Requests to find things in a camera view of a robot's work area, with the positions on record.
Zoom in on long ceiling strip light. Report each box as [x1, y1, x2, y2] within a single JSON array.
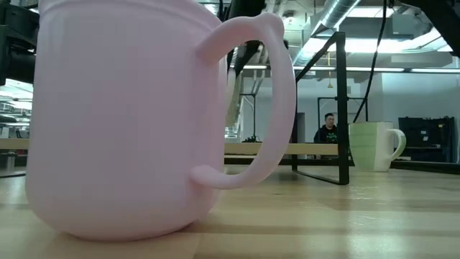
[[229, 64, 460, 74]]

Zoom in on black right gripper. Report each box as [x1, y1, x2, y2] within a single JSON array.
[[226, 0, 268, 73]]

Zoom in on black metal wood shelf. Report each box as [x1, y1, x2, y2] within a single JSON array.
[[0, 31, 356, 186]]

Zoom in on large green white-handled mug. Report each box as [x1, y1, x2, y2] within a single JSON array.
[[348, 121, 408, 173]]

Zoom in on black storage cabinet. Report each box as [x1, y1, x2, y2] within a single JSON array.
[[397, 116, 456, 163]]

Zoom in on silver ventilation duct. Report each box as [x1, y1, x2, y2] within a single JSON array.
[[293, 0, 362, 65]]

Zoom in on person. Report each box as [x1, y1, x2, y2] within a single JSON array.
[[313, 112, 339, 145]]

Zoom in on black table edge rail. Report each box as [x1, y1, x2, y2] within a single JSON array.
[[224, 156, 460, 176]]

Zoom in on yellow hanging pendant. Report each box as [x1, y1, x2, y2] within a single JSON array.
[[326, 52, 334, 90]]

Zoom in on ceiling light panel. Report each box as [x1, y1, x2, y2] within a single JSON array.
[[311, 35, 443, 55]]

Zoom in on small green ceramic mug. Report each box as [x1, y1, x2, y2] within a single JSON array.
[[225, 68, 239, 128]]

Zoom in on large pink plastic mug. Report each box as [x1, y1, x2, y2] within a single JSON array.
[[25, 0, 298, 242]]

